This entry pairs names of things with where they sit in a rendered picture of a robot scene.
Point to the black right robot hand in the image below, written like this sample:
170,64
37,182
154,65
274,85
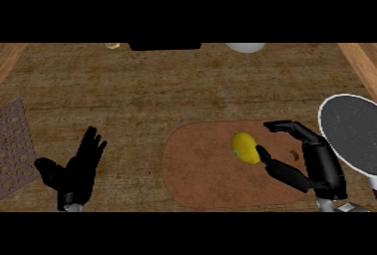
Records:
321,162

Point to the purple patterned placemat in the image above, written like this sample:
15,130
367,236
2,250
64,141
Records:
15,146

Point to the dark grey pan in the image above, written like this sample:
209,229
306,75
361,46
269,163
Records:
354,132

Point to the black appliance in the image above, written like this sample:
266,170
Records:
164,46

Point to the small yellow object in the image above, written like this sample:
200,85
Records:
113,45

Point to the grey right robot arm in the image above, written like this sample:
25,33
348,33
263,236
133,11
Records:
339,206

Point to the yellow lemon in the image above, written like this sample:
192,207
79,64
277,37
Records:
244,147

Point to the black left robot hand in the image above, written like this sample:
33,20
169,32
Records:
77,174

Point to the brown wooden cutting board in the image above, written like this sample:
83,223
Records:
216,172

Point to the white round object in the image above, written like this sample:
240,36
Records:
246,47

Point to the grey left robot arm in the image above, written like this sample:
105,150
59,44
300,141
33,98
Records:
74,208

